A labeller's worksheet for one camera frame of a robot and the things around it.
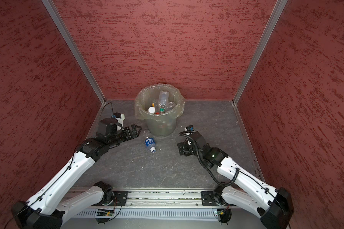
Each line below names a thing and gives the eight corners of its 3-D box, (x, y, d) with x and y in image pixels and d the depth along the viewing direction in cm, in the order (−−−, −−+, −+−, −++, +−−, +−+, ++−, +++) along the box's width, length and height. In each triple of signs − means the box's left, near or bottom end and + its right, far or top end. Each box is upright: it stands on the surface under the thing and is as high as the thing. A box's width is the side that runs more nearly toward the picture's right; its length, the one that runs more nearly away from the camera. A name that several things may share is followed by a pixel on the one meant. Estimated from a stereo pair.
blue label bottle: (152, 154, 92) (151, 150, 87) (144, 143, 97) (143, 139, 92) (159, 149, 94) (158, 144, 90) (151, 139, 99) (150, 134, 94)
